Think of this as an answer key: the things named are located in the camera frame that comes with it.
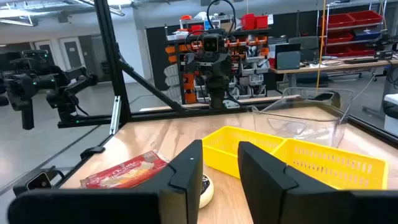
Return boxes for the white trash can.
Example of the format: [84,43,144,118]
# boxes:
[382,93,398,137]

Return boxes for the wire shelf with red bins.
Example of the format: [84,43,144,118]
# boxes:
[317,0,389,58]

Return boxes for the long wooden desk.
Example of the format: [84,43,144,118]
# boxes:
[269,57,398,76]

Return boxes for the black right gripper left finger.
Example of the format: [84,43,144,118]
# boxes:
[7,139,204,224]

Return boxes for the black and cream tape roll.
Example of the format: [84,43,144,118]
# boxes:
[198,173,215,210]

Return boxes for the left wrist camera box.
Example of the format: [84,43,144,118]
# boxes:
[201,33,220,54]

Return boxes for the yellow hanging cable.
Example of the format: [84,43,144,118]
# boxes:
[315,0,328,90]

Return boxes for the black table-level camera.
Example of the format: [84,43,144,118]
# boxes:
[12,166,65,197]

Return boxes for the silver frame bracket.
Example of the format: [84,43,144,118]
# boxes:
[109,95,122,136]

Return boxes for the black background robot arms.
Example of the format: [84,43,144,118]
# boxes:
[0,49,99,131]

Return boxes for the clear plastic bin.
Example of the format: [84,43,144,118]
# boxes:
[251,86,355,149]

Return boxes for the red snack packet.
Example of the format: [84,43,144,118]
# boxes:
[80,149,170,190]

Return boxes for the red storage bin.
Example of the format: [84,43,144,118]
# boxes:
[241,13,256,31]
[254,15,269,30]

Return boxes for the black rack with orange bins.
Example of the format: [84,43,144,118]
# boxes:
[164,27,272,105]

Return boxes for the black table clamp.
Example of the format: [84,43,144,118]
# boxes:
[80,146,106,161]

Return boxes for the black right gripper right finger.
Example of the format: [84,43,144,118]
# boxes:
[237,141,398,224]

